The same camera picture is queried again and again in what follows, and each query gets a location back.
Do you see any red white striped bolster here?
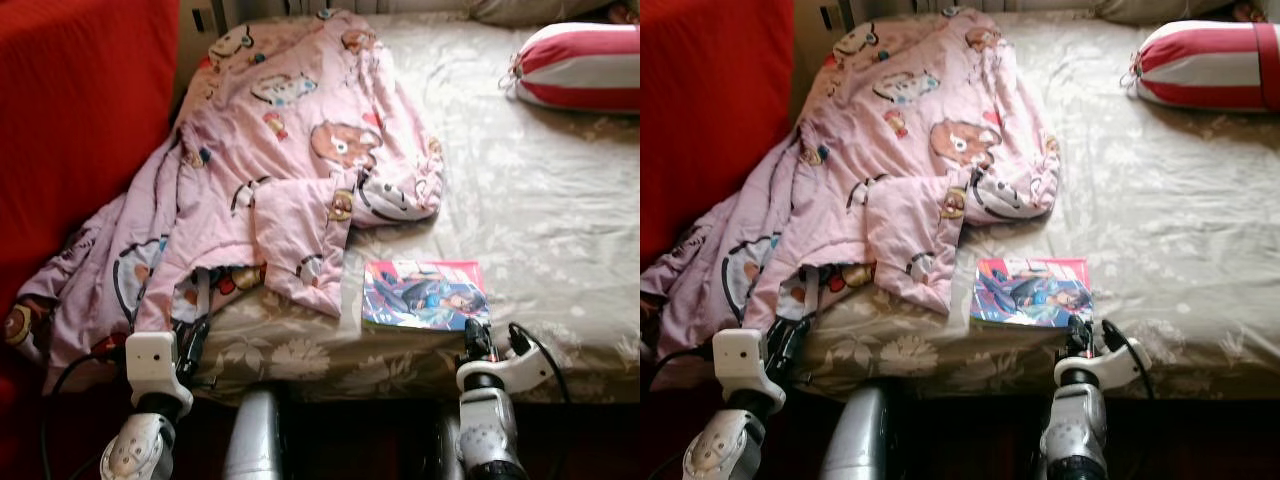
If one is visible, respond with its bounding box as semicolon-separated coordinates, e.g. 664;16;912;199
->
1120;20;1280;112
503;22;641;114

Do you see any pink cartoon blanket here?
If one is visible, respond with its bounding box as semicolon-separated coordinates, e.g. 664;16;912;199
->
5;10;447;366
640;8;1062;351

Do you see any beige pillow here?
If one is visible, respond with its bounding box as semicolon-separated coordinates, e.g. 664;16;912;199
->
1095;0;1241;26
470;0;616;28

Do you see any colourful comic book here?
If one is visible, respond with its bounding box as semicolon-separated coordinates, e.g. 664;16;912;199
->
361;259;492;332
969;256;1095;330

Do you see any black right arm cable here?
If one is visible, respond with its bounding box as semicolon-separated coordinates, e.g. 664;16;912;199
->
1098;318;1158;403
507;321;574;406

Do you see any large red cushion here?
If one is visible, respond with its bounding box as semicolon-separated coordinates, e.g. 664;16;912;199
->
0;0;182;311
640;0;797;267

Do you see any beige floral bed sheet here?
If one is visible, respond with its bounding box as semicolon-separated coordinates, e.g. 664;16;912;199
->
170;10;641;406
790;10;1280;401

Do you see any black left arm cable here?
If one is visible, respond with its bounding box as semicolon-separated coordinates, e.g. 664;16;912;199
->
645;342;717;480
38;343;131;480

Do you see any silver robot right leg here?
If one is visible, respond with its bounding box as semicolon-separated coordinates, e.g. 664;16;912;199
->
432;405;463;480

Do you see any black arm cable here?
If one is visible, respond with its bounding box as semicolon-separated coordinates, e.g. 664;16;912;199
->
645;342;717;480
38;343;131;480
1098;318;1158;403
507;321;574;406

